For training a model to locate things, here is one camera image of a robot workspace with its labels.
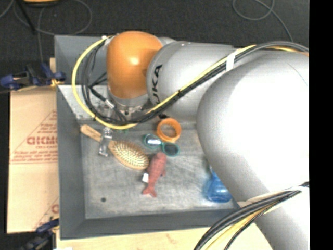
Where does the orange ring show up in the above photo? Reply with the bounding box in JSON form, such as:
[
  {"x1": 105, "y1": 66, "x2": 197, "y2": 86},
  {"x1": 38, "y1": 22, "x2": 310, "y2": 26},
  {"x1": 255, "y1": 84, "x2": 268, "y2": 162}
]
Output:
[{"x1": 156, "y1": 118, "x2": 182, "y2": 143}]

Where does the brown cardboard board red print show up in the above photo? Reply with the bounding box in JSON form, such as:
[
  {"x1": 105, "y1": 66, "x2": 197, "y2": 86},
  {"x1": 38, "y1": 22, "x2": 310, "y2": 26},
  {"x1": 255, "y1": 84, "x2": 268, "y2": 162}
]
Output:
[{"x1": 6, "y1": 85, "x2": 60, "y2": 234}]

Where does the grey metal bin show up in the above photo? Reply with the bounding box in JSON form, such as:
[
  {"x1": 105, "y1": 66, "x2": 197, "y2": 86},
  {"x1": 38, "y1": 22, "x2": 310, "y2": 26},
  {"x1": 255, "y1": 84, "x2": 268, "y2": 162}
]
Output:
[{"x1": 54, "y1": 34, "x2": 241, "y2": 240}]

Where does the wooden hairbrush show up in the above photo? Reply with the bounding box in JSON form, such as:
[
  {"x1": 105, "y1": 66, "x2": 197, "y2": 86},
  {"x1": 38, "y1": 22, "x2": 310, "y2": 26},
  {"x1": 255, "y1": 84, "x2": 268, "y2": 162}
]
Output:
[{"x1": 80, "y1": 124, "x2": 150, "y2": 171}]

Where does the blue clear plastic bottle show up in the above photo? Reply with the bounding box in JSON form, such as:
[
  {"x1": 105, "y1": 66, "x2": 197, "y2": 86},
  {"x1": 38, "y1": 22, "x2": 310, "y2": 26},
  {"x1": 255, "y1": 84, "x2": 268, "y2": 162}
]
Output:
[{"x1": 203, "y1": 165, "x2": 233, "y2": 203}]

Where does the red-brown toy fish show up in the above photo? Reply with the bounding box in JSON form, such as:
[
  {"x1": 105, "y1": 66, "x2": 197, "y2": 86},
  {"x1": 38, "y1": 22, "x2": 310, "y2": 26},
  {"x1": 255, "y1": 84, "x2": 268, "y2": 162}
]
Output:
[{"x1": 142, "y1": 152, "x2": 168, "y2": 198}]

